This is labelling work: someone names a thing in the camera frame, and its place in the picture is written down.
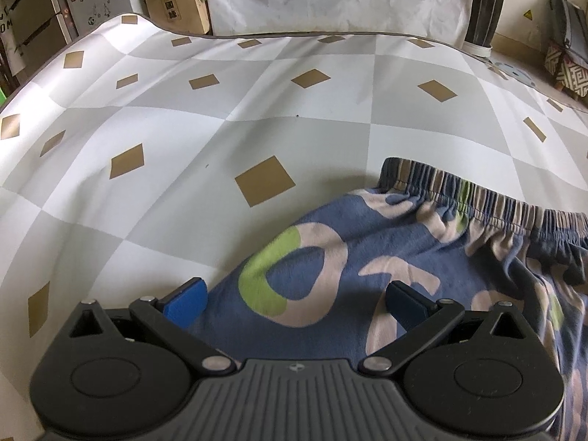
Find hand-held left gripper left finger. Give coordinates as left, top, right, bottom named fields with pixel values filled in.
left=69, top=277, right=236, bottom=376

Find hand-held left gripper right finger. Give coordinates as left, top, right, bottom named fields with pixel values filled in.
left=358, top=280, right=524, bottom=375

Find blue letter-print pants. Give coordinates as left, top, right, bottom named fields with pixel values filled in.
left=188, top=157, right=588, bottom=441

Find round pale blue disc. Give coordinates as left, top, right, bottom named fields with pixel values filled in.
left=488, top=61, right=536, bottom=88

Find brown cardboard box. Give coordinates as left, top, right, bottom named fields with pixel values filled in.
left=143, top=0, right=212, bottom=35

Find tall black planter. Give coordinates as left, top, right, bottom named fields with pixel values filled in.
left=463, top=0, right=507, bottom=58

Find cloth-covered side table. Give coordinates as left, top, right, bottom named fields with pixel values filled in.
left=202, top=0, right=476, bottom=49

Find white chest freezer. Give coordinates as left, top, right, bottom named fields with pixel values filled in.
left=62, top=0, right=152, bottom=37

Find grey refrigerator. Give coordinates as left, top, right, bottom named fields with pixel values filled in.
left=0, top=0, right=69, bottom=90

